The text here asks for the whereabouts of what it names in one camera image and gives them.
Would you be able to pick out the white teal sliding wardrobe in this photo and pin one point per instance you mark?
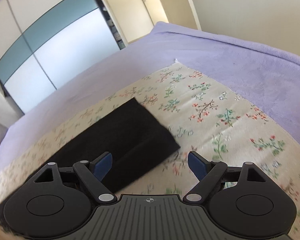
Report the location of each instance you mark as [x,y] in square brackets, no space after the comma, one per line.
[46,43]

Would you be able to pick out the lilac bed blanket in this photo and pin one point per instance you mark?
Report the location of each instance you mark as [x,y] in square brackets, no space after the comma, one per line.
[266,76]

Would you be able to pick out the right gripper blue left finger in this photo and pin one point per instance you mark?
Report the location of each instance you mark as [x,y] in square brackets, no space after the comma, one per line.
[103,165]

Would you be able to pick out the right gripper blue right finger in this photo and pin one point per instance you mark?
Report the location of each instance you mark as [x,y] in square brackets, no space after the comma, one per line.
[201,167]

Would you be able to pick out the floral cream sheet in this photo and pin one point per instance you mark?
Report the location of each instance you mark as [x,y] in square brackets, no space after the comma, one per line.
[202,115]

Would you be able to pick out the cream room door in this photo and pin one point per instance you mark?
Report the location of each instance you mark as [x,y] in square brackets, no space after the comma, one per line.
[131,18]

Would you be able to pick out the black pants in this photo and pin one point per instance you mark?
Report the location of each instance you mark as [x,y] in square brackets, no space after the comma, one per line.
[54,200]

